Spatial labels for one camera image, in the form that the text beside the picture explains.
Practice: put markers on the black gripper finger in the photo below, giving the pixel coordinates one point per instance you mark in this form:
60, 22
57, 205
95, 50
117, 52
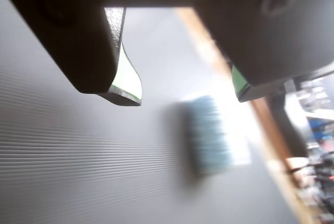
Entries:
65, 38
274, 38

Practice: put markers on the light blue cloth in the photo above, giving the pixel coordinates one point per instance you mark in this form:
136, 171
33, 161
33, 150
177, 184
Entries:
208, 135

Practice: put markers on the dark grey ribbed mat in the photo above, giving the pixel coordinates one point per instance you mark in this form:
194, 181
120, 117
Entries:
78, 156

